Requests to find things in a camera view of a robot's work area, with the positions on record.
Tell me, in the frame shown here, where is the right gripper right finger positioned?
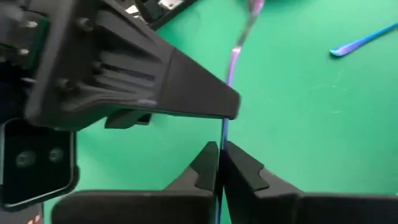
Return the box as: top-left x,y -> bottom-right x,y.
221,141 -> 304,224

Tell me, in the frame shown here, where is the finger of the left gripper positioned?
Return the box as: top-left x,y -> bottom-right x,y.
24,0 -> 240,131
104,111 -> 152,129

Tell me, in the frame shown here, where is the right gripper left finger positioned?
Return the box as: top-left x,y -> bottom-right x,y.
164,141 -> 220,224

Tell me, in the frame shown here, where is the iridescent spoon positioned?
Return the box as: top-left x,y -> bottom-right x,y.
329,22 -> 398,58

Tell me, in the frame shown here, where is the green table mat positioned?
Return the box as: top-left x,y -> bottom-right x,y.
43,0 -> 398,224

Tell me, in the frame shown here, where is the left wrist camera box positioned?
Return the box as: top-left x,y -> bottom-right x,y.
0,118 -> 80,213

